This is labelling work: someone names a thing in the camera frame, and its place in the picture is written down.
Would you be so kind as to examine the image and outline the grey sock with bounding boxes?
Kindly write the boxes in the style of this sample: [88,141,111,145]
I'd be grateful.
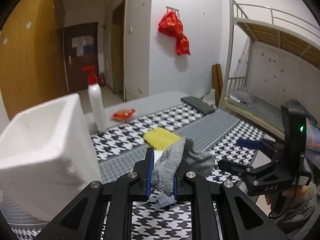
[151,137,215,197]

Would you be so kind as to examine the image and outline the yellow foam net sleeve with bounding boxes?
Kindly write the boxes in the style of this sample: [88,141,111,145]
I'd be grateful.
[143,127,181,151]

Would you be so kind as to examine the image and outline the right hand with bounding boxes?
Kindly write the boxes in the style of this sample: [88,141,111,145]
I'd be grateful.
[281,186,309,203]

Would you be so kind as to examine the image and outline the houndstooth table mat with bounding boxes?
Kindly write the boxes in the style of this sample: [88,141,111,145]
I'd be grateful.
[0,102,266,240]

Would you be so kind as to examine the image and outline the red snack packet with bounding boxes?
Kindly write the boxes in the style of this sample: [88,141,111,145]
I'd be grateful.
[111,109,136,122]

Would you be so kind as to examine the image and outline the black smartphone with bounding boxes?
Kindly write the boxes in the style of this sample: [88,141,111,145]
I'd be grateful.
[181,96,215,115]

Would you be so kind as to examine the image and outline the white pump lotion bottle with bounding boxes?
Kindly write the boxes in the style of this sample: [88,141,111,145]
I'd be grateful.
[81,65,107,133]

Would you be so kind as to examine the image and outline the red fire extinguisher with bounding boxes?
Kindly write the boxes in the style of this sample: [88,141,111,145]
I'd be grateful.
[100,72,106,87]

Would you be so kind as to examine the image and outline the white styrofoam box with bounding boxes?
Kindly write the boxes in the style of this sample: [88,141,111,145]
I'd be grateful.
[1,94,101,222]

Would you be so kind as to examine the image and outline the metal bunk bed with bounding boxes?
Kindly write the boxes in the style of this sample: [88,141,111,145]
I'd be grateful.
[219,0,319,139]

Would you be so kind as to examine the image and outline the dark brown entrance door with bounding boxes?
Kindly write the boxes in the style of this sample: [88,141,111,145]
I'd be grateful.
[64,22,99,93]

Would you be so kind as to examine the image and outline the red hanging bags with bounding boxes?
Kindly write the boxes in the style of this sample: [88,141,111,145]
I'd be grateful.
[158,9,191,56]

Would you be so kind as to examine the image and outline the wooden wardrobe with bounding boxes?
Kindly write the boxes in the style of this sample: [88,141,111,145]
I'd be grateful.
[1,0,69,119]

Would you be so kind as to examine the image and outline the wooden boards leaning on wall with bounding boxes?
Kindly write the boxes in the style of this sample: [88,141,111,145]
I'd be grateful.
[212,64,223,107]

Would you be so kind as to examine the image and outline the side door frame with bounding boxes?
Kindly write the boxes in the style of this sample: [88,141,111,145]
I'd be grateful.
[111,0,126,101]

